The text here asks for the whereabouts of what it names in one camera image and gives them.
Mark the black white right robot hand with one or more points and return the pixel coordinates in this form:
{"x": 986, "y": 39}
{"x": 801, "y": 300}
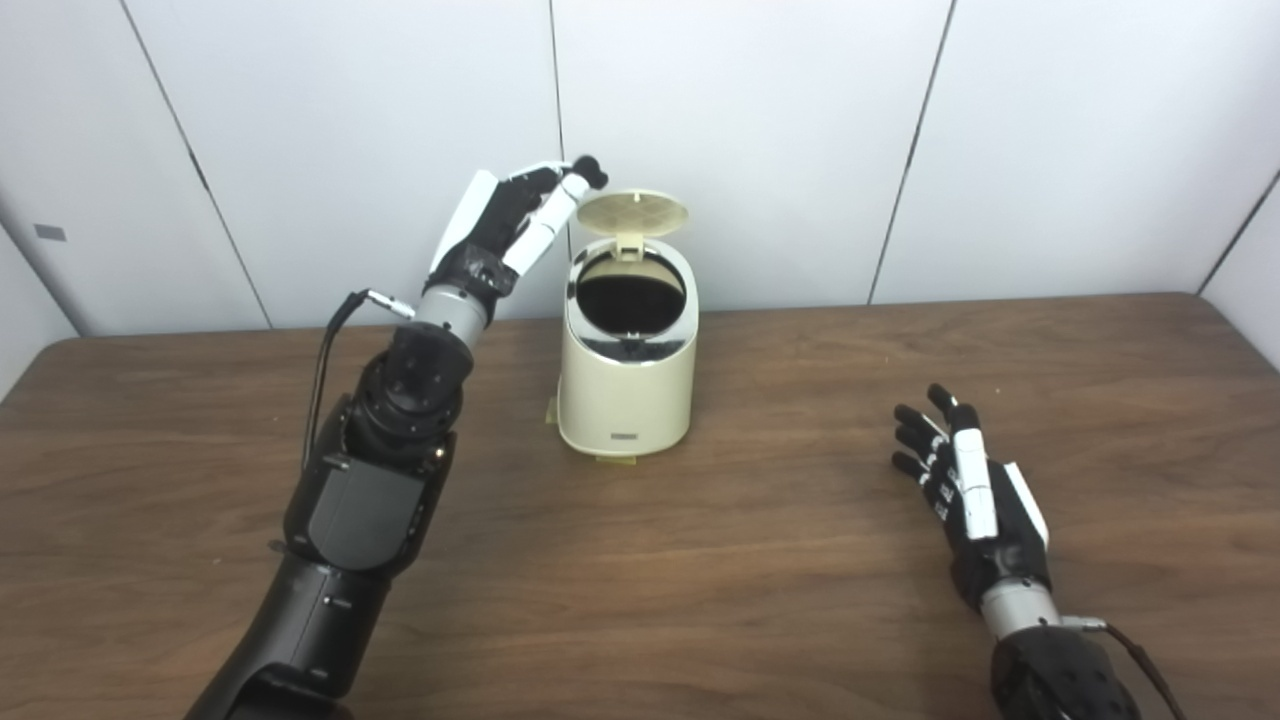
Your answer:
{"x": 1000, "y": 530}

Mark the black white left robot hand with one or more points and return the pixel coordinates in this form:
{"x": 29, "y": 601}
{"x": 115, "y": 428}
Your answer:
{"x": 490, "y": 225}

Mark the round cream bin lid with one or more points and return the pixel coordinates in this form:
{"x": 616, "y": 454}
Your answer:
{"x": 632, "y": 212}

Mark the cream-colored bin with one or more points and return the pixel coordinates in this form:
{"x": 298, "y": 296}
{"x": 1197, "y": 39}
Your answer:
{"x": 625, "y": 400}

